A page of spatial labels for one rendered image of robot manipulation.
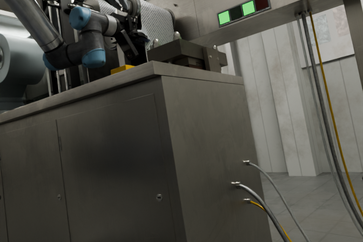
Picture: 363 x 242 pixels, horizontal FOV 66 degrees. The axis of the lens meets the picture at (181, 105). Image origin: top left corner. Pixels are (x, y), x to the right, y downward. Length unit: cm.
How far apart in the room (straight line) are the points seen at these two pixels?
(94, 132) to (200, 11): 81
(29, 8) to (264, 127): 317
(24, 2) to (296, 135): 290
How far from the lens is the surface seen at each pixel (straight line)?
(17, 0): 99
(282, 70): 337
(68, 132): 111
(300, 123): 331
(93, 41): 97
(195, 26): 147
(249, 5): 136
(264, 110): 370
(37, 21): 100
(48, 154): 124
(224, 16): 139
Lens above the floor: 70
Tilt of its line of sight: 5 degrees up
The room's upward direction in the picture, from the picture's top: 9 degrees counter-clockwise
